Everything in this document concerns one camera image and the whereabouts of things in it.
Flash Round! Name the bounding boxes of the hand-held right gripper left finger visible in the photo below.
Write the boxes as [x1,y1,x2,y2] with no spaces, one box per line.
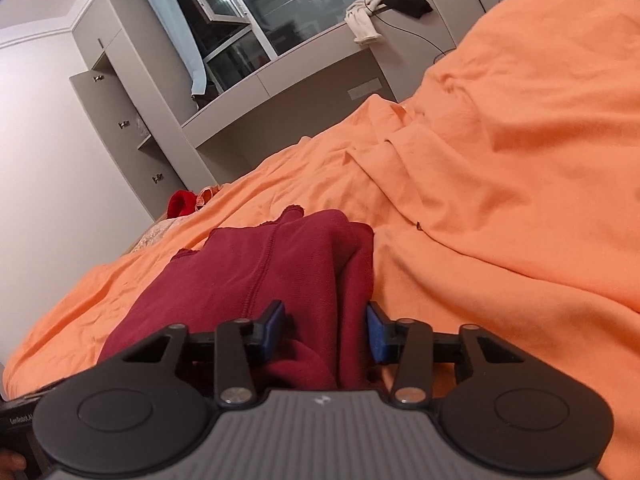
[120,300,287,407]

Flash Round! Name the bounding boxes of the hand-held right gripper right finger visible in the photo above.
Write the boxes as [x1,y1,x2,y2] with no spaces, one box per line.
[366,301,526,408]

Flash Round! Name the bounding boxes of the dark red shirt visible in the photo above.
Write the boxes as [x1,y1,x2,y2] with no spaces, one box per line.
[97,207,377,392]

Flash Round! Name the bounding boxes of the white clothes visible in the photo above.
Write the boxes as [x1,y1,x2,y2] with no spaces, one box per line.
[344,0,416,45]

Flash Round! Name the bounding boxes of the black clothes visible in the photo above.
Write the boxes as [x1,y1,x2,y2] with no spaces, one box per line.
[384,0,434,19]

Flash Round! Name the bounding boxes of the pale patterned bed sheet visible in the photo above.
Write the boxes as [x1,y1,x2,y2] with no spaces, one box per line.
[129,184,233,257]

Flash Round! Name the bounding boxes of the bright red cloth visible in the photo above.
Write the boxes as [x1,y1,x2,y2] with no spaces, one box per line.
[166,190,201,219]

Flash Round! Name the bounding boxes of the orange blanket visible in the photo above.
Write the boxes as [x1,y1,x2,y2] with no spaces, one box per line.
[0,0,640,480]

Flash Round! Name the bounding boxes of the grey window desk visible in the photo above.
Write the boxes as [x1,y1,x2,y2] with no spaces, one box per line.
[180,0,451,183]

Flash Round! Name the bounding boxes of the grey wardrobe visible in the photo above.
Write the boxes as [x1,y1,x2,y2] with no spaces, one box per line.
[69,0,236,222]

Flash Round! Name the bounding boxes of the light blue curtain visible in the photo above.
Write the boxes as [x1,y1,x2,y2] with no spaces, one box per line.
[140,0,207,97]

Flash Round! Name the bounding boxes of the window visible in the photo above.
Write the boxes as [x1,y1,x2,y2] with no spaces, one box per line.
[165,0,373,95]

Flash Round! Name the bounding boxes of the white wall socket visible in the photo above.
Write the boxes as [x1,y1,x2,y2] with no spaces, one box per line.
[347,77,384,101]

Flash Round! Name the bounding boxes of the black cable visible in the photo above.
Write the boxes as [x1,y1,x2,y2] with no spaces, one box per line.
[366,0,459,62]

